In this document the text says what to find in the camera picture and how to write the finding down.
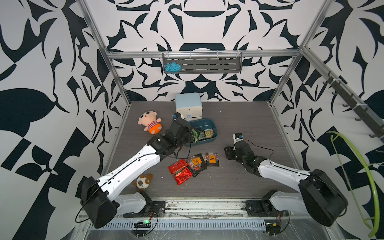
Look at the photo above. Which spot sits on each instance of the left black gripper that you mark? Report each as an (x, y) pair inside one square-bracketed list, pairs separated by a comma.
[(189, 137)]

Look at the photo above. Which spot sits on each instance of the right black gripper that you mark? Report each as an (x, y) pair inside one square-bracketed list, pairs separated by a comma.
[(227, 150)]

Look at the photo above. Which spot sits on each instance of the yellow label tea bag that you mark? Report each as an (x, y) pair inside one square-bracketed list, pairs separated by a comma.
[(209, 133)]

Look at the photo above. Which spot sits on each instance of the orange label tea bag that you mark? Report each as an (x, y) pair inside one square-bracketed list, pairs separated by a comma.
[(196, 163), (212, 159)]

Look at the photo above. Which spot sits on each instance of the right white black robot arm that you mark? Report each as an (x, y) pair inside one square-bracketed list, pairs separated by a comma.
[(315, 193)]

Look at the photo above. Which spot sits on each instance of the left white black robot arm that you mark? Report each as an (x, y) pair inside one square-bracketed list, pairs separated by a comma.
[(101, 199)]

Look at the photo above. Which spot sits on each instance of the teal plastic storage box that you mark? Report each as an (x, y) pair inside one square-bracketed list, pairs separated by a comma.
[(203, 131)]

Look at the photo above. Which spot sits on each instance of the lower red tea bag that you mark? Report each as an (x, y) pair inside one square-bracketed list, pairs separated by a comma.
[(182, 176)]

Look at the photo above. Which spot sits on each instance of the white blue drawer cabinet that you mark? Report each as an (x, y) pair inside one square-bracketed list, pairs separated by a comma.
[(189, 106)]

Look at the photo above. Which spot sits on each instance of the pink plush doll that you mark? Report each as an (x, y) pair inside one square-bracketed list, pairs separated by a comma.
[(151, 123)]

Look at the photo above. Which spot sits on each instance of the brown white plush toy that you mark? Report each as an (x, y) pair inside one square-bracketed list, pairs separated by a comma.
[(143, 181)]

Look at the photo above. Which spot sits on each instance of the blue scrunchie bundle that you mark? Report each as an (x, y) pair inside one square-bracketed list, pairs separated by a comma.
[(172, 68)]

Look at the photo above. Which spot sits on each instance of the right controller board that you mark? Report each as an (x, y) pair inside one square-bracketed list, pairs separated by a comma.
[(273, 229)]

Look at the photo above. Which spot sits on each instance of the controller board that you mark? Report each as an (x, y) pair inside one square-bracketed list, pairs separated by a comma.
[(143, 224), (273, 229)]

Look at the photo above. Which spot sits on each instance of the left controller board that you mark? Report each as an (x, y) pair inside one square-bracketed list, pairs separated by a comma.
[(143, 224)]

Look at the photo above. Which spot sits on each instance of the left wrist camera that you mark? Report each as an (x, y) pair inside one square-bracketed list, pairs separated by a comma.
[(177, 115)]

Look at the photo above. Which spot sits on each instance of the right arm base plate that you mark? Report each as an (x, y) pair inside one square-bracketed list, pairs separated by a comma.
[(260, 208)]

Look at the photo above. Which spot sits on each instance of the white cable duct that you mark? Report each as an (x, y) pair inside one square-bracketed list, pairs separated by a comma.
[(226, 224)]

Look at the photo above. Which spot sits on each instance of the grey wall shelf rack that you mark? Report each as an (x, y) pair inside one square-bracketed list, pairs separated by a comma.
[(205, 62)]

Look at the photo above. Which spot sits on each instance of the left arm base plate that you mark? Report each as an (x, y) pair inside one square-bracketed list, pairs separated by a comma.
[(157, 207)]

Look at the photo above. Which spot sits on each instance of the black hook rail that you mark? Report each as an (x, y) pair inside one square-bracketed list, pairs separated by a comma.
[(354, 103)]

